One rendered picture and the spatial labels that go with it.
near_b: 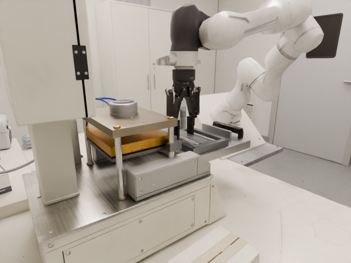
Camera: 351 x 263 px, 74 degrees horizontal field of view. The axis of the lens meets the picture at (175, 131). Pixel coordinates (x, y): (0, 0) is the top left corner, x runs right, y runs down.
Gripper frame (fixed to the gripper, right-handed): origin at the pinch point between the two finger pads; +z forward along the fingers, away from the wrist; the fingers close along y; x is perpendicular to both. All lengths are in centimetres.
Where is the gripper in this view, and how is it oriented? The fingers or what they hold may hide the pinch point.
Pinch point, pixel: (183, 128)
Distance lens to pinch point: 81.7
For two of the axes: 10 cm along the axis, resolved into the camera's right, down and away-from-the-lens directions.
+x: -5.9, -2.3, 7.7
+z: 0.0, 9.6, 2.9
